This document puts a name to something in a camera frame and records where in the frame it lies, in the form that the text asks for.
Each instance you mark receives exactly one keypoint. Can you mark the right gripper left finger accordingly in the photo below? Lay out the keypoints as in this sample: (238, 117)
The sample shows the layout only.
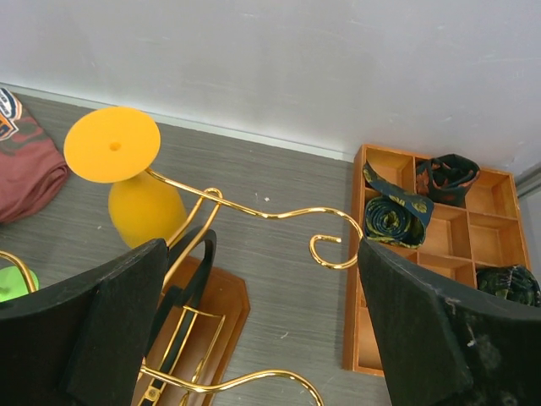
(82, 341)

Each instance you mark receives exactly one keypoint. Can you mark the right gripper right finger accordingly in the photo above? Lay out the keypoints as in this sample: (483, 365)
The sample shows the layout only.
(444, 343)

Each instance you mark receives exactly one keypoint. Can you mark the green wine glass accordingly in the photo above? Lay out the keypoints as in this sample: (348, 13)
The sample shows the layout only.
(12, 284)

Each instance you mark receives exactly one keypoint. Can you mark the orange wine glass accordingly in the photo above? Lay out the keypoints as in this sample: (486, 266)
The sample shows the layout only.
(116, 146)

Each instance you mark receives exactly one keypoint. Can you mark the rolled dark tie right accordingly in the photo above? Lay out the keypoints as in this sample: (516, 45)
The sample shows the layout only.
(515, 283)

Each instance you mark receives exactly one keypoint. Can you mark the rolled dark tie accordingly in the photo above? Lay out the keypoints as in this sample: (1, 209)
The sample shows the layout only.
(515, 283)
(446, 179)

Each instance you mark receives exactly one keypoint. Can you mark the wooden compartment tray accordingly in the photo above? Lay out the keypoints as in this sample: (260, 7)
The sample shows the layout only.
(486, 231)

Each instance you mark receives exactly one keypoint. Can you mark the rolled green patterned tie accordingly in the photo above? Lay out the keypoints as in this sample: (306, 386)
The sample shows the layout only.
(396, 216)

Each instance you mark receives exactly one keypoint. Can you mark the rolled dark tie top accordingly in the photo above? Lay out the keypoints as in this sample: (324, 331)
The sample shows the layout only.
(446, 179)

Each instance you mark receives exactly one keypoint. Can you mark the red folded t-shirt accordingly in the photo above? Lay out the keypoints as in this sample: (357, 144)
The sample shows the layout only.
(32, 168)

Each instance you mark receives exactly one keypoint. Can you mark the gold wire wine glass rack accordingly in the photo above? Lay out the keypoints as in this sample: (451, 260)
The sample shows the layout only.
(191, 257)

